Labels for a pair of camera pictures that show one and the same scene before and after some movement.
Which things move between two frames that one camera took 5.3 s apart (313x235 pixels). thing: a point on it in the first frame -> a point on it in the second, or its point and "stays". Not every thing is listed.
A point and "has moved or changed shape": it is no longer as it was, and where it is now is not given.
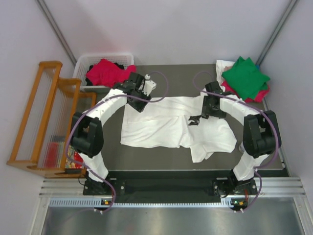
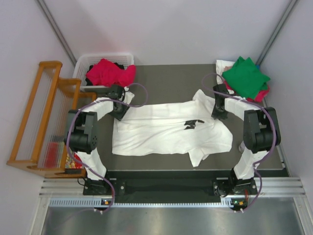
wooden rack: x=42 y=145 stays
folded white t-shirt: x=220 y=65 stays
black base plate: x=169 y=184 stays
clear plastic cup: x=241 y=148 stays
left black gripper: x=138 y=103 -> x=120 y=111
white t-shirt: x=164 y=123 has moved or changed shape
